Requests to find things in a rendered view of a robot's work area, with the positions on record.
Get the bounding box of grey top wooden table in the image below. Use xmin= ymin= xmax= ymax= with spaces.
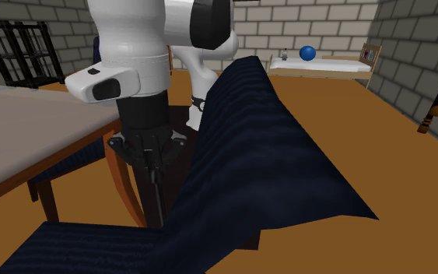
xmin=0 ymin=84 xmax=149 ymax=229

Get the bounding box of dark robot stand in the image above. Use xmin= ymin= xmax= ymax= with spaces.
xmin=131 ymin=105 xmax=201 ymax=230

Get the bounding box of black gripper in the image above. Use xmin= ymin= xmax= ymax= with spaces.
xmin=107 ymin=90 xmax=188 ymax=227

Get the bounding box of blue ball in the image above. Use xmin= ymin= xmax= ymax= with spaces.
xmin=299 ymin=44 xmax=317 ymax=62

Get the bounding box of navy seat wooden chair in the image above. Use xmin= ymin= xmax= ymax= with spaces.
xmin=26 ymin=136 xmax=108 ymax=223

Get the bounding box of black shelf rack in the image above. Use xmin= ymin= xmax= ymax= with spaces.
xmin=0 ymin=19 xmax=67 ymax=90

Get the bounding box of wooden bed white mattress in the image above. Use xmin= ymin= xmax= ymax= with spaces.
xmin=267 ymin=42 xmax=383 ymax=90

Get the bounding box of large navy blue chair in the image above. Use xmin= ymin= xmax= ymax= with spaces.
xmin=0 ymin=55 xmax=380 ymax=274

